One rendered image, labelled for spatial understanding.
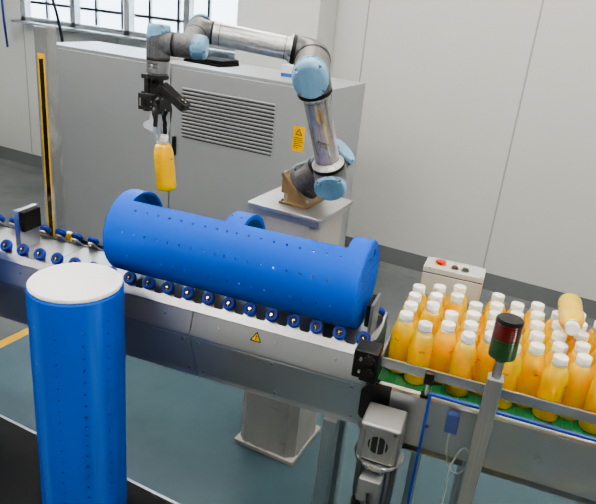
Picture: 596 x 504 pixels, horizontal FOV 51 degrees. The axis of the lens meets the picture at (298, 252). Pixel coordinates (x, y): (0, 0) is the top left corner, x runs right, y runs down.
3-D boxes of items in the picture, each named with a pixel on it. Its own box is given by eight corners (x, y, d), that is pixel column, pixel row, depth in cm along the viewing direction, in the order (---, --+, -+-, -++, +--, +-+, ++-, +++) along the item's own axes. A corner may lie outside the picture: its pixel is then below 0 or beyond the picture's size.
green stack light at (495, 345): (488, 345, 152) (492, 328, 150) (515, 352, 150) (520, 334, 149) (486, 358, 147) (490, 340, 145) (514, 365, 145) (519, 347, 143)
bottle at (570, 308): (558, 291, 190) (559, 314, 174) (583, 293, 187) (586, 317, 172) (556, 311, 192) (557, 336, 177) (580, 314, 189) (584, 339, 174)
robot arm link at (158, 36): (170, 26, 192) (142, 22, 193) (169, 63, 197) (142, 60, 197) (176, 24, 200) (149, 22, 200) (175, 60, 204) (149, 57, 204)
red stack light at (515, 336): (493, 327, 150) (496, 313, 149) (520, 334, 149) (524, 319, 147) (491, 339, 145) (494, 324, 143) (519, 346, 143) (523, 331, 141)
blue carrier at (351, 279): (147, 256, 237) (150, 182, 228) (371, 311, 212) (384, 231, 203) (100, 278, 211) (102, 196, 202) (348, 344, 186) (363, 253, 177)
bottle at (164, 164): (152, 189, 216) (147, 141, 208) (164, 183, 221) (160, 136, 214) (168, 193, 213) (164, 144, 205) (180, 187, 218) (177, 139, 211)
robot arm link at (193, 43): (211, 26, 201) (177, 22, 201) (204, 41, 192) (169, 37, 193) (212, 50, 206) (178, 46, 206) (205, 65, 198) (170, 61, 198)
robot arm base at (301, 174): (303, 165, 253) (321, 151, 248) (322, 196, 251) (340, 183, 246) (283, 167, 241) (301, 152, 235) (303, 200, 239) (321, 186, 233)
